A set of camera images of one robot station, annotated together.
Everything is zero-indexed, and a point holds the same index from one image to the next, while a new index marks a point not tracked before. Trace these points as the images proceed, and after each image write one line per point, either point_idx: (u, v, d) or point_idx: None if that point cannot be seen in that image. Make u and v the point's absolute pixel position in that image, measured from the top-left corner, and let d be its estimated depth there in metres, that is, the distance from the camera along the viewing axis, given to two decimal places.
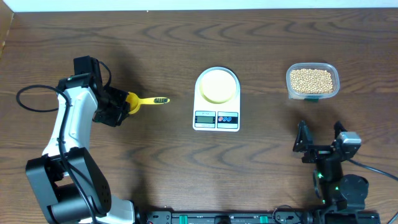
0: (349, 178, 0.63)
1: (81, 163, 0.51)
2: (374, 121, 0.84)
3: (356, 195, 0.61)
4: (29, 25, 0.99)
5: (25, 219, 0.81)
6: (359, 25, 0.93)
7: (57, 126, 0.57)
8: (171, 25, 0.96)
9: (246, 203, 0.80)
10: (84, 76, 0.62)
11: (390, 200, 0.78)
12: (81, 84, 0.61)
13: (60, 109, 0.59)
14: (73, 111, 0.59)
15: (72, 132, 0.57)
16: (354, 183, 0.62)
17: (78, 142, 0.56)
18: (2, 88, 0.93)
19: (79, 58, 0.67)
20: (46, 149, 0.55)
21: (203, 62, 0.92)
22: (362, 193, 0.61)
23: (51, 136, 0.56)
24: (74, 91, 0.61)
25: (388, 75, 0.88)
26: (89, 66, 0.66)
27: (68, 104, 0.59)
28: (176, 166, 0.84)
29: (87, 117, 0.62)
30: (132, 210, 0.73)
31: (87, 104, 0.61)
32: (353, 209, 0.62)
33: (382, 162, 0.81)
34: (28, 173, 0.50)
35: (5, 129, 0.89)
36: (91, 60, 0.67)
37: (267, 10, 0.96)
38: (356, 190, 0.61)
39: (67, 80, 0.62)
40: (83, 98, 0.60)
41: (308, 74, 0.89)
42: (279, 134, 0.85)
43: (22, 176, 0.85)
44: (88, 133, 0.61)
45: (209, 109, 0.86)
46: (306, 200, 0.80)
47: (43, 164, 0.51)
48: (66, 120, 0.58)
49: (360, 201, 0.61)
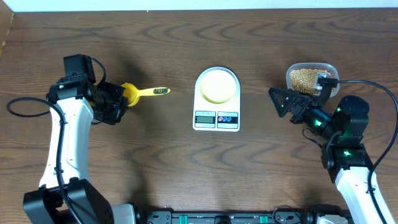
0: (349, 97, 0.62)
1: (81, 197, 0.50)
2: (374, 121, 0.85)
3: (359, 111, 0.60)
4: (29, 25, 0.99)
5: (27, 219, 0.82)
6: (359, 25, 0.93)
7: (53, 149, 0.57)
8: (171, 25, 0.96)
9: (246, 203, 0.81)
10: (77, 83, 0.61)
11: (388, 199, 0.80)
12: (73, 93, 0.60)
13: (55, 129, 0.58)
14: (68, 130, 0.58)
15: (70, 157, 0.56)
16: (355, 101, 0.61)
17: (76, 169, 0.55)
18: (2, 88, 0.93)
19: (70, 57, 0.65)
20: (43, 178, 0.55)
21: (202, 62, 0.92)
22: (365, 109, 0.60)
23: (49, 163, 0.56)
24: (68, 106, 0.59)
25: (388, 75, 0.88)
26: (82, 67, 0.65)
27: (62, 122, 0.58)
28: (176, 167, 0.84)
29: (84, 134, 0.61)
30: (132, 214, 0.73)
31: (82, 120, 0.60)
32: (358, 126, 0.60)
33: (381, 162, 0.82)
34: (25, 208, 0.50)
35: (5, 129, 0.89)
36: (82, 58, 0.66)
37: (267, 9, 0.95)
38: (358, 106, 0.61)
39: (58, 88, 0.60)
40: (78, 113, 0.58)
41: (308, 74, 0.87)
42: (278, 134, 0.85)
43: (21, 176, 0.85)
44: (86, 151, 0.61)
45: (209, 109, 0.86)
46: (306, 200, 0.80)
47: (40, 198, 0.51)
48: (62, 142, 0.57)
49: (363, 116, 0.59)
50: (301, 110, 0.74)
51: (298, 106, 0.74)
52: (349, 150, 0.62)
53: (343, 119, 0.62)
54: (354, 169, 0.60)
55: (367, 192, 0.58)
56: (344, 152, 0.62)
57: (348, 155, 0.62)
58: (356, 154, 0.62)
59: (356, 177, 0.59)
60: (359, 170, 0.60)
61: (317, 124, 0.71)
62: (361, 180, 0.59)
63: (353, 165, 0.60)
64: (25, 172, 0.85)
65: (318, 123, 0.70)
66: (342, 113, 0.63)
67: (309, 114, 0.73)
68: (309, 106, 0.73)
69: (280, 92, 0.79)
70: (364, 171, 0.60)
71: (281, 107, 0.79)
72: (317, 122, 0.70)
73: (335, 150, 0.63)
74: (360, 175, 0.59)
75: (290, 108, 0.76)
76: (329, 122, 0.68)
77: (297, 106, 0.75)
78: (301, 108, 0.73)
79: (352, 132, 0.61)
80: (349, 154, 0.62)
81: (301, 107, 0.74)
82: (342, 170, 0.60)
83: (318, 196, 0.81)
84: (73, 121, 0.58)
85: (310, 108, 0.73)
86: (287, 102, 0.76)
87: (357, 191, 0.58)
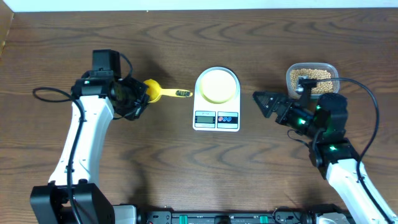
0: (326, 95, 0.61)
1: (86, 200, 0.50)
2: (374, 121, 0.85)
3: (336, 106, 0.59)
4: (29, 25, 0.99)
5: (27, 219, 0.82)
6: (358, 25, 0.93)
7: (68, 146, 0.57)
8: (171, 25, 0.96)
9: (246, 203, 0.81)
10: (103, 80, 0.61)
11: (388, 199, 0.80)
12: (98, 91, 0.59)
13: (74, 125, 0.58)
14: (86, 128, 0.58)
15: (83, 158, 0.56)
16: (333, 98, 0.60)
17: (87, 170, 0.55)
18: (2, 87, 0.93)
19: (99, 51, 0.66)
20: (55, 173, 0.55)
21: (202, 62, 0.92)
22: (342, 103, 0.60)
23: (62, 160, 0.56)
24: (88, 104, 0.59)
25: (388, 75, 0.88)
26: (109, 63, 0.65)
27: (82, 119, 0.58)
28: (176, 166, 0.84)
29: (101, 134, 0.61)
30: (133, 216, 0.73)
31: (101, 120, 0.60)
32: (339, 121, 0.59)
33: (381, 162, 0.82)
34: (32, 201, 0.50)
35: (5, 129, 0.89)
36: (110, 54, 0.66)
37: (267, 9, 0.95)
38: (336, 102, 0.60)
39: (84, 83, 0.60)
40: (99, 112, 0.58)
41: (307, 74, 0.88)
42: (278, 134, 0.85)
43: (21, 176, 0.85)
44: (99, 152, 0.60)
45: (209, 109, 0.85)
46: (306, 200, 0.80)
47: (48, 195, 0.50)
48: (78, 141, 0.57)
49: (341, 110, 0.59)
50: (285, 109, 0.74)
51: (282, 106, 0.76)
52: (334, 145, 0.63)
53: (324, 116, 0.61)
54: (341, 162, 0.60)
55: (357, 182, 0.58)
56: (331, 147, 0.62)
57: (334, 149, 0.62)
58: (341, 148, 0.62)
59: (344, 168, 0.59)
60: (347, 162, 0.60)
61: (301, 123, 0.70)
62: (350, 170, 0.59)
63: (340, 158, 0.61)
64: (25, 172, 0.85)
65: (301, 121, 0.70)
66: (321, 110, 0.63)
67: (292, 114, 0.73)
68: (291, 106, 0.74)
69: (263, 94, 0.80)
70: (351, 162, 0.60)
71: (265, 107, 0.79)
72: (300, 121, 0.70)
73: (322, 147, 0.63)
74: (348, 166, 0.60)
75: (275, 108, 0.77)
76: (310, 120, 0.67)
77: (281, 106, 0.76)
78: (285, 107, 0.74)
79: (334, 127, 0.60)
80: (335, 149, 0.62)
81: (285, 107, 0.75)
82: (331, 164, 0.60)
83: (317, 197, 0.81)
84: (93, 119, 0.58)
85: (292, 108, 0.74)
86: (271, 102, 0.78)
87: (347, 183, 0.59)
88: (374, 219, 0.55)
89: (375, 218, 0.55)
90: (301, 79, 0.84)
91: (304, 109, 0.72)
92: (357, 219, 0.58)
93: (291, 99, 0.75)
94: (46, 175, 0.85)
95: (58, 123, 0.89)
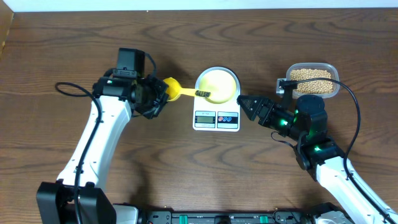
0: (303, 98, 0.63)
1: (90, 204, 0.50)
2: (374, 121, 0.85)
3: (314, 107, 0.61)
4: (28, 25, 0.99)
5: (26, 219, 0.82)
6: (359, 25, 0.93)
7: (82, 145, 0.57)
8: (171, 25, 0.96)
9: (246, 202, 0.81)
10: (125, 82, 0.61)
11: (387, 199, 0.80)
12: (119, 93, 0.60)
13: (91, 124, 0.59)
14: (101, 129, 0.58)
15: (94, 160, 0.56)
16: (309, 99, 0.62)
17: (96, 173, 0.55)
18: (2, 87, 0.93)
19: (125, 51, 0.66)
20: (64, 172, 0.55)
21: (202, 62, 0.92)
22: (320, 103, 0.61)
23: (73, 158, 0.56)
24: (106, 103, 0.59)
25: (388, 75, 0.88)
26: (134, 63, 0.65)
27: (99, 120, 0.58)
28: (176, 167, 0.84)
29: (114, 137, 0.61)
30: (134, 219, 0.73)
31: (117, 123, 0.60)
32: (318, 123, 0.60)
33: (381, 162, 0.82)
34: (38, 195, 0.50)
35: (5, 129, 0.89)
36: (135, 53, 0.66)
37: (268, 9, 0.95)
38: (313, 104, 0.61)
39: (107, 83, 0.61)
40: (116, 115, 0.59)
41: (307, 74, 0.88)
42: (274, 134, 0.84)
43: (21, 176, 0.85)
44: (110, 156, 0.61)
45: (209, 109, 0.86)
46: (306, 200, 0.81)
47: (55, 191, 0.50)
48: (92, 142, 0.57)
49: (318, 111, 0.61)
50: (267, 111, 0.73)
51: (265, 107, 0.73)
52: (318, 145, 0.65)
53: (303, 119, 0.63)
54: (328, 162, 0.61)
55: (347, 179, 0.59)
56: (315, 147, 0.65)
57: (318, 150, 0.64)
58: (324, 147, 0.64)
59: (332, 168, 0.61)
60: (334, 160, 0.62)
61: (283, 124, 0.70)
62: (338, 169, 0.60)
63: (327, 158, 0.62)
64: (24, 172, 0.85)
65: (284, 122, 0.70)
66: (301, 114, 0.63)
67: (274, 116, 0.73)
68: (273, 107, 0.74)
69: (244, 96, 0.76)
70: (337, 160, 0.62)
71: (249, 110, 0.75)
72: (283, 122, 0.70)
73: (306, 150, 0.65)
74: (335, 164, 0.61)
75: (259, 111, 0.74)
76: (291, 122, 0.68)
77: (264, 108, 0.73)
78: (268, 109, 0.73)
79: (316, 129, 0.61)
80: (319, 150, 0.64)
81: (267, 108, 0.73)
82: (319, 165, 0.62)
83: (318, 197, 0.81)
84: (109, 121, 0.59)
85: (275, 110, 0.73)
86: (255, 105, 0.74)
87: (337, 182, 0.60)
88: (369, 215, 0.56)
89: (371, 213, 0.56)
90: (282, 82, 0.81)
91: (285, 111, 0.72)
92: (353, 216, 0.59)
93: (273, 101, 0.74)
94: (46, 175, 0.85)
95: (58, 124, 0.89)
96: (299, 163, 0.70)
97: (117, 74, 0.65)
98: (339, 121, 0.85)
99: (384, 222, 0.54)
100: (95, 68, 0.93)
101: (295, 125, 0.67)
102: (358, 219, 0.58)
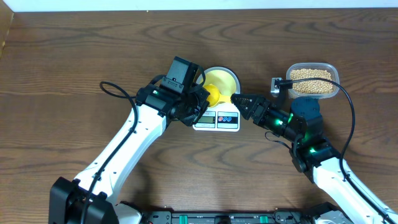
0: (297, 101, 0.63)
1: (96, 216, 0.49)
2: (374, 120, 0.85)
3: (310, 111, 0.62)
4: (29, 25, 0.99)
5: (25, 219, 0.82)
6: (358, 25, 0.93)
7: (109, 150, 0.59)
8: (171, 25, 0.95)
9: (246, 202, 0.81)
10: (170, 97, 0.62)
11: (388, 199, 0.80)
12: (160, 107, 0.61)
13: (124, 130, 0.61)
14: (132, 139, 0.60)
15: (114, 171, 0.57)
16: (304, 103, 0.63)
17: (111, 186, 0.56)
18: (2, 88, 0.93)
19: (179, 61, 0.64)
20: (84, 173, 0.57)
21: (203, 62, 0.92)
22: (315, 106, 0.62)
23: (97, 162, 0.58)
24: (144, 113, 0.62)
25: (388, 75, 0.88)
26: (184, 76, 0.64)
27: (132, 130, 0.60)
28: (176, 167, 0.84)
29: (140, 151, 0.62)
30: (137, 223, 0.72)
31: (148, 137, 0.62)
32: (314, 126, 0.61)
33: (381, 162, 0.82)
34: (53, 188, 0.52)
35: (5, 129, 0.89)
36: (188, 66, 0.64)
37: (268, 9, 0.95)
38: (308, 107, 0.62)
39: (152, 93, 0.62)
40: (150, 129, 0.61)
41: (307, 74, 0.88)
42: (268, 134, 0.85)
43: (22, 176, 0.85)
44: (131, 168, 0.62)
45: (209, 109, 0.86)
46: (305, 200, 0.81)
47: (69, 190, 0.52)
48: (119, 150, 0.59)
49: (314, 114, 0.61)
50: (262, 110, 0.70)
51: (259, 107, 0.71)
52: (314, 147, 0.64)
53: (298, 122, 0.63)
54: (324, 163, 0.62)
55: (344, 180, 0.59)
56: (310, 149, 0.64)
57: (314, 152, 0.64)
58: (319, 149, 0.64)
59: (329, 169, 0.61)
60: (330, 162, 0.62)
61: (278, 124, 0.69)
62: (335, 170, 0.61)
63: (323, 160, 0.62)
64: (25, 172, 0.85)
65: (280, 122, 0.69)
66: (296, 117, 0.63)
67: (268, 116, 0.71)
68: (269, 107, 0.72)
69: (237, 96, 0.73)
70: (334, 162, 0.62)
71: (244, 109, 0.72)
72: (278, 122, 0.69)
73: (302, 152, 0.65)
74: (332, 166, 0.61)
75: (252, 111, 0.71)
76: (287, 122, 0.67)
77: (259, 107, 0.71)
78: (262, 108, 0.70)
79: (311, 131, 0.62)
80: (315, 151, 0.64)
81: (262, 107, 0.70)
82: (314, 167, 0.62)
83: (318, 196, 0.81)
84: (142, 133, 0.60)
85: (270, 109, 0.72)
86: (249, 104, 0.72)
87: (334, 183, 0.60)
88: (369, 216, 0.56)
89: (370, 214, 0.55)
90: (276, 81, 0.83)
91: (280, 111, 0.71)
92: (352, 218, 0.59)
93: (268, 101, 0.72)
94: (46, 175, 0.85)
95: (58, 124, 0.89)
96: (295, 165, 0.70)
97: (165, 84, 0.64)
98: (339, 121, 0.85)
99: (384, 222, 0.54)
100: (95, 68, 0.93)
101: (291, 126, 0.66)
102: (357, 221, 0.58)
